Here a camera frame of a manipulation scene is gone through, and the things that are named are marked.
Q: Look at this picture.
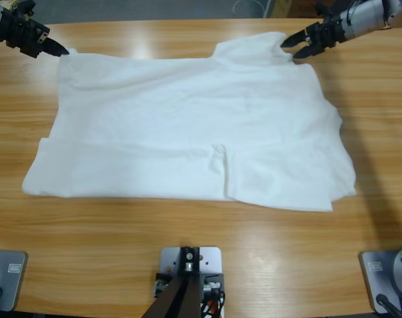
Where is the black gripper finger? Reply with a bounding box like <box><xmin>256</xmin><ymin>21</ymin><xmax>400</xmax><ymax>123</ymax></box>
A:
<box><xmin>281</xmin><ymin>28</ymin><xmax>310</xmax><ymax>48</ymax></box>
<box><xmin>43</xmin><ymin>36</ymin><xmax>70</xmax><ymax>55</ymax></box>
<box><xmin>38</xmin><ymin>46</ymin><xmax>68</xmax><ymax>56</ymax></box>
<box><xmin>292</xmin><ymin>46</ymin><xmax>325</xmax><ymax>60</ymax></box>

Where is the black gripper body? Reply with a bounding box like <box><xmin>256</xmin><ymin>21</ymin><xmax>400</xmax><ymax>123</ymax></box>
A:
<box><xmin>306</xmin><ymin>15</ymin><xmax>346</xmax><ymax>50</ymax></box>
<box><xmin>0</xmin><ymin>9</ymin><xmax>51</xmax><ymax>59</ymax></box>

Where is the white T-shirt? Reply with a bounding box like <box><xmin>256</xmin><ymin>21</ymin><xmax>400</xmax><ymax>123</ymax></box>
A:
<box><xmin>21</xmin><ymin>31</ymin><xmax>358</xmax><ymax>213</ymax></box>

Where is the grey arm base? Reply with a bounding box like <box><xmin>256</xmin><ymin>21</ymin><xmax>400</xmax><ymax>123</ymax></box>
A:
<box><xmin>0</xmin><ymin>250</ymin><xmax>28</xmax><ymax>313</ymax></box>
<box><xmin>358</xmin><ymin>245</ymin><xmax>402</xmax><ymax>314</ymax></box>

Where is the dark brown cardboard box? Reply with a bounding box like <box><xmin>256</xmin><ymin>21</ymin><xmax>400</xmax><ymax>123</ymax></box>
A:
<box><xmin>288</xmin><ymin>0</ymin><xmax>317</xmax><ymax>18</ymax></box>

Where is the light brown cardboard box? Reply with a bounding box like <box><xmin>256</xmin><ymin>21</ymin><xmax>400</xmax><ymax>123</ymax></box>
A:
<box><xmin>270</xmin><ymin>0</ymin><xmax>293</xmax><ymax>18</ymax></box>

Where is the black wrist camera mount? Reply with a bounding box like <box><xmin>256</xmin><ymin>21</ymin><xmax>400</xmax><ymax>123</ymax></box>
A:
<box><xmin>315</xmin><ymin>1</ymin><xmax>337</xmax><ymax>19</ymax></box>
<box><xmin>15</xmin><ymin>0</ymin><xmax>36</xmax><ymax>19</ymax></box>

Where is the white cable loop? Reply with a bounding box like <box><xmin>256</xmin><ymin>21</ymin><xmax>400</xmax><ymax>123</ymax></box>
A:
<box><xmin>232</xmin><ymin>0</ymin><xmax>271</xmax><ymax>18</ymax></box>

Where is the white mount block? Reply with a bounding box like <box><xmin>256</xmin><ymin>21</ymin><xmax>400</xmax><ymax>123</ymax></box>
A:
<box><xmin>153</xmin><ymin>245</ymin><xmax>226</xmax><ymax>318</ymax></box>

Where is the dark post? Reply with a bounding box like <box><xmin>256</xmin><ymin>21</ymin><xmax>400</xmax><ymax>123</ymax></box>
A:
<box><xmin>144</xmin><ymin>245</ymin><xmax>201</xmax><ymax>318</ymax></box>

